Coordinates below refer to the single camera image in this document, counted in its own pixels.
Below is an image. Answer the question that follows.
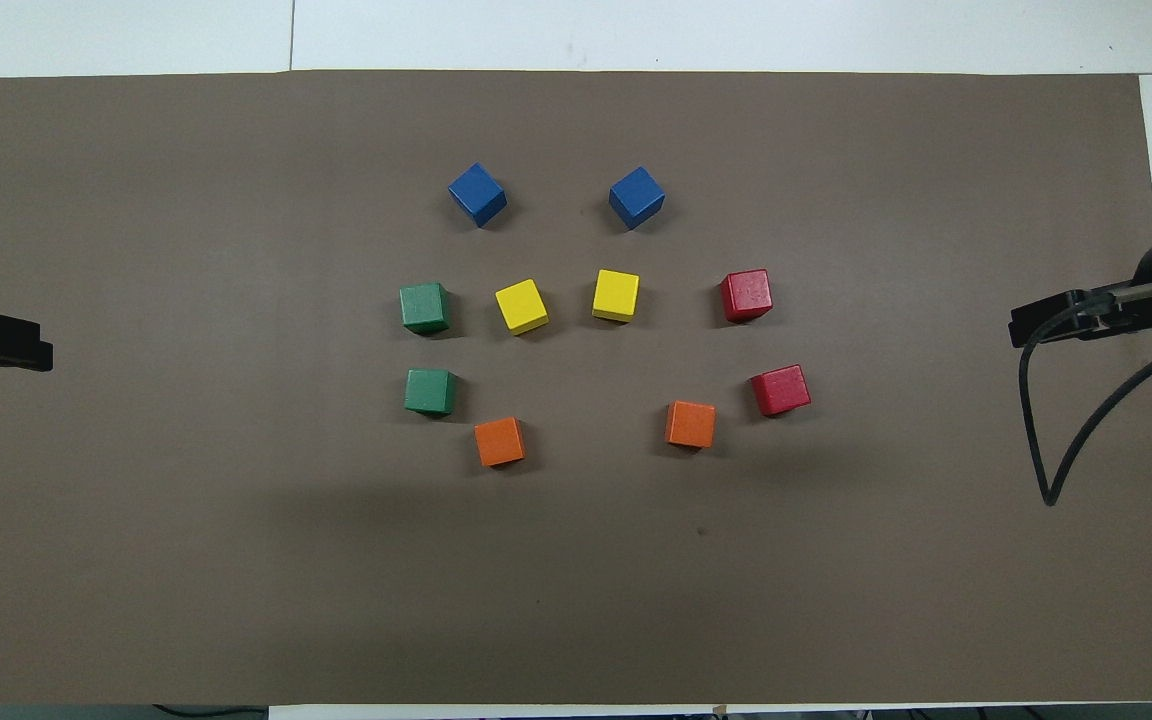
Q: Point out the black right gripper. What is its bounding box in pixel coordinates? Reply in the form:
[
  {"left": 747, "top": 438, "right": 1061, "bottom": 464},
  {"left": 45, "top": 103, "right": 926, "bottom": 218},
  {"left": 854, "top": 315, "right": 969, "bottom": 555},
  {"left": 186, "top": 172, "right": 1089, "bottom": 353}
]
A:
[{"left": 1009, "top": 283, "right": 1152, "bottom": 348}]

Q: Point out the red wooden cube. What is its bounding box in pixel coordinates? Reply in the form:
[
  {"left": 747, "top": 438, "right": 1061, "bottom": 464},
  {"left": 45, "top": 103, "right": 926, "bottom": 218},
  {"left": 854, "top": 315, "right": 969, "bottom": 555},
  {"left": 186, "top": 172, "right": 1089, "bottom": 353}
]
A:
[
  {"left": 720, "top": 268, "right": 773, "bottom": 324},
  {"left": 750, "top": 364, "right": 812, "bottom": 418}
]

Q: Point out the green wooden cube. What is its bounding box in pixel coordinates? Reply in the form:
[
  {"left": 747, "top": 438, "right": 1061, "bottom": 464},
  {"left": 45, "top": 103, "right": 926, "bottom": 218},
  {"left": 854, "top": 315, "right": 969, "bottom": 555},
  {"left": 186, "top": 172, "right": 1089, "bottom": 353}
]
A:
[
  {"left": 399, "top": 282, "right": 452, "bottom": 335},
  {"left": 404, "top": 368, "right": 457, "bottom": 417}
]

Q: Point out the orange wooden cube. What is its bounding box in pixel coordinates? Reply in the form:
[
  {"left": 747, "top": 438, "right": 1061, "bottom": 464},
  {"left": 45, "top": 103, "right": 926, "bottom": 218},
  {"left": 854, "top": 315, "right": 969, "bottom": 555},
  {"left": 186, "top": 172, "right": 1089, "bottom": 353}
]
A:
[
  {"left": 474, "top": 416, "right": 526, "bottom": 468},
  {"left": 665, "top": 400, "right": 717, "bottom": 449}
]

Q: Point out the blue wooden cube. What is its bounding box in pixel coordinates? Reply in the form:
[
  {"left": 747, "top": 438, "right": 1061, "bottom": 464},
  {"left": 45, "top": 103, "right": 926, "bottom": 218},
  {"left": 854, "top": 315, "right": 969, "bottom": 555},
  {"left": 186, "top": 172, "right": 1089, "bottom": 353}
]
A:
[
  {"left": 448, "top": 163, "right": 508, "bottom": 228},
  {"left": 608, "top": 166, "right": 666, "bottom": 231}
]

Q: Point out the yellow wooden cube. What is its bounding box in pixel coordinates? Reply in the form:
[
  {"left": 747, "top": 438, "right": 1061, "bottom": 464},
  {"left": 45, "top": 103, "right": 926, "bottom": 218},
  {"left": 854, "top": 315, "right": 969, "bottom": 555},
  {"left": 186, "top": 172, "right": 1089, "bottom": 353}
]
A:
[
  {"left": 494, "top": 279, "right": 550, "bottom": 336},
  {"left": 592, "top": 269, "right": 640, "bottom": 323}
]

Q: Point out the brown table mat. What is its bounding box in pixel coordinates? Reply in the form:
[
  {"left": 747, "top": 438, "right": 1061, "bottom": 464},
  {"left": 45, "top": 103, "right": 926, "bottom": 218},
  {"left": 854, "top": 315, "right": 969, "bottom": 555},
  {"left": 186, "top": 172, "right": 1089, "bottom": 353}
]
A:
[{"left": 0, "top": 69, "right": 1152, "bottom": 707}]

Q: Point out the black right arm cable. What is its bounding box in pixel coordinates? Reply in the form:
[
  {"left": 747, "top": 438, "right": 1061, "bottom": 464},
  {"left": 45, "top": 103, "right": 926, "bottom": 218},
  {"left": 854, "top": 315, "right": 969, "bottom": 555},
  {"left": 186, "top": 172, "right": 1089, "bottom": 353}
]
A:
[{"left": 1019, "top": 298, "right": 1152, "bottom": 507}]

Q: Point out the black floor cable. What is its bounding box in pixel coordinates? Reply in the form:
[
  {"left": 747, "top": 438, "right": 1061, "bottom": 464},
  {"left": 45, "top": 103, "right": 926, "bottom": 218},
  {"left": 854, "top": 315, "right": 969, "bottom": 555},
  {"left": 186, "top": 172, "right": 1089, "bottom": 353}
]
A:
[{"left": 151, "top": 704, "right": 269, "bottom": 720}]

